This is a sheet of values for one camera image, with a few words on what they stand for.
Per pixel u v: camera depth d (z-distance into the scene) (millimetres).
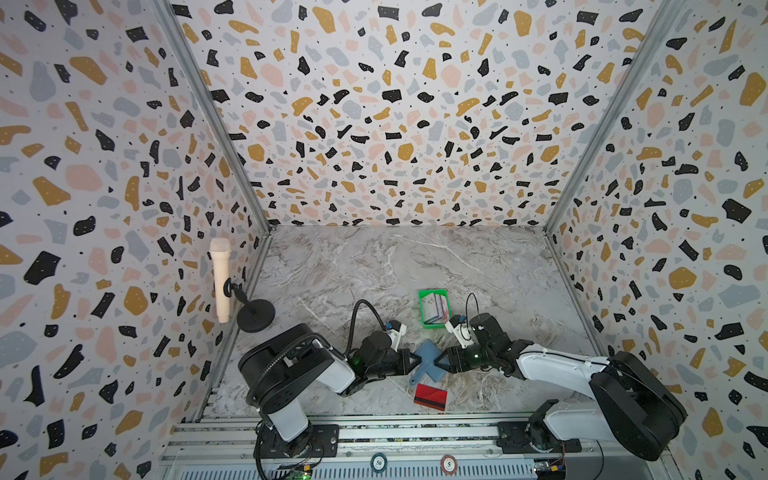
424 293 997
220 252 732
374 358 696
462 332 785
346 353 661
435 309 945
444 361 829
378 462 714
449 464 711
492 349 696
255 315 947
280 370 467
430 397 816
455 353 765
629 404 432
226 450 721
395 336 823
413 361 868
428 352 881
